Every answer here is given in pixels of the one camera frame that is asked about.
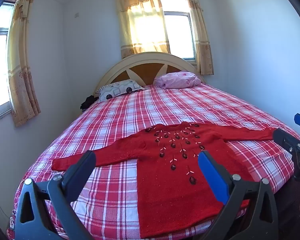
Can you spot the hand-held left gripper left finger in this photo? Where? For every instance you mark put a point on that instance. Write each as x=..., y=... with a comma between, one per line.
x=86, y=163

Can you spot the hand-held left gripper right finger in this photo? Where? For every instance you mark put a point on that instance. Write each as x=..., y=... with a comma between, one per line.
x=212, y=177

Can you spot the red beaded knit sweater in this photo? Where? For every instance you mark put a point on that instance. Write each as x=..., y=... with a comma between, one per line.
x=164, y=170

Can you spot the dark cloth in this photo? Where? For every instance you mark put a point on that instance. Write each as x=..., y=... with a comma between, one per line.
x=87, y=102

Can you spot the grey patterned pillow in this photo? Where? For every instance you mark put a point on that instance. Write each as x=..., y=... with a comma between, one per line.
x=120, y=90

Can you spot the red plaid bed sheet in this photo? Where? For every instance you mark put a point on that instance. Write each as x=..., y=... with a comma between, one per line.
x=164, y=105

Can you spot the pink floral pillow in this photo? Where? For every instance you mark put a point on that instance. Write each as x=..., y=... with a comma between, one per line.
x=177, y=80

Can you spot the cream and wood headboard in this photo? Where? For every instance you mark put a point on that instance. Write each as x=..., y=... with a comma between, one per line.
x=150, y=67

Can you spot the yellow floral curtain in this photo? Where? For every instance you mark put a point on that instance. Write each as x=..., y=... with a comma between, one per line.
x=199, y=35
x=140, y=25
x=20, y=67

